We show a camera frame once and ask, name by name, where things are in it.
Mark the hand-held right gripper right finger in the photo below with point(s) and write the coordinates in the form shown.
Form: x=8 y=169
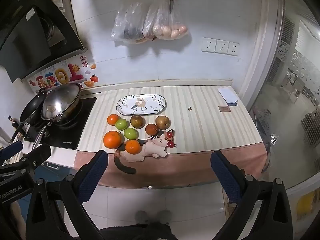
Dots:
x=223 y=173

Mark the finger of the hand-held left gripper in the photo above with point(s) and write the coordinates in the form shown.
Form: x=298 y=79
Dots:
x=37 y=155
x=11 y=150

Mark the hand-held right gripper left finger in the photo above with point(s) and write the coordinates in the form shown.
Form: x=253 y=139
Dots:
x=96 y=172

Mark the large orange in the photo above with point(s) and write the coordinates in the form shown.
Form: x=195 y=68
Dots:
x=112 y=140

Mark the medium orange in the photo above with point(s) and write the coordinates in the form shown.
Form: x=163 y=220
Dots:
x=132 y=147

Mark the green apple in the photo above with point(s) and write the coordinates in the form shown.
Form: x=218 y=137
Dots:
x=131 y=133
x=121 y=124

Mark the small orange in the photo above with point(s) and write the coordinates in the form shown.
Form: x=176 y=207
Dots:
x=113 y=119

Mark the brown pear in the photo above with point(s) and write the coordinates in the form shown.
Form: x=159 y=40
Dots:
x=162 y=122
x=136 y=121

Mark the dark reddish orange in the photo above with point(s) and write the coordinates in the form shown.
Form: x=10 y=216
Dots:
x=151 y=129

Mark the oval floral ceramic plate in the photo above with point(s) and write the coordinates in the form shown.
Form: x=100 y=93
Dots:
x=141 y=104

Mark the person's left forearm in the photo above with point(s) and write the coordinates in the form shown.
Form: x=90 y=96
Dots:
x=18 y=220

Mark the dark sauce bottle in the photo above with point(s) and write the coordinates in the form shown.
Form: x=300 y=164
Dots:
x=13 y=123

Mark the black induction cooktop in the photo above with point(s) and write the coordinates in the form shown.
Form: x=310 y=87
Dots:
x=72 y=135

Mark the black frying pan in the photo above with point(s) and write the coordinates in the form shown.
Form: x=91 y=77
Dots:
x=31 y=110

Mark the dark wok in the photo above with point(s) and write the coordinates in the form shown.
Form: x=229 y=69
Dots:
x=72 y=116

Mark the small brown card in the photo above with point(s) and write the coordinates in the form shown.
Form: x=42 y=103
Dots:
x=224 y=109

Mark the person's dark clothing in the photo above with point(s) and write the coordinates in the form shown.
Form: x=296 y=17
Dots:
x=137 y=232

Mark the grey fluffy slipper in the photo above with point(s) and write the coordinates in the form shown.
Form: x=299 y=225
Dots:
x=164 y=216

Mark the folded white cloth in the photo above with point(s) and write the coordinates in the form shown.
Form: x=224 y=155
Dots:
x=227 y=93

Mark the patterned glass sliding door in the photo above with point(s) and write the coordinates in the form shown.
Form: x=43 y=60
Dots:
x=287 y=92

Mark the black range hood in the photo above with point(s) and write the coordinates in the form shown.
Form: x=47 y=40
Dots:
x=27 y=40

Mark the clear plastic bag of eggs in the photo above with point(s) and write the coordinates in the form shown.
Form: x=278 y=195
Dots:
x=167 y=27

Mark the colourful wall stickers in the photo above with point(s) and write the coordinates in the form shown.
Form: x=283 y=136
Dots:
x=62 y=76

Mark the white wall socket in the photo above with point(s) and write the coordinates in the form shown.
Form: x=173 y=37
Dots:
x=209 y=45
x=233 y=48
x=222 y=46

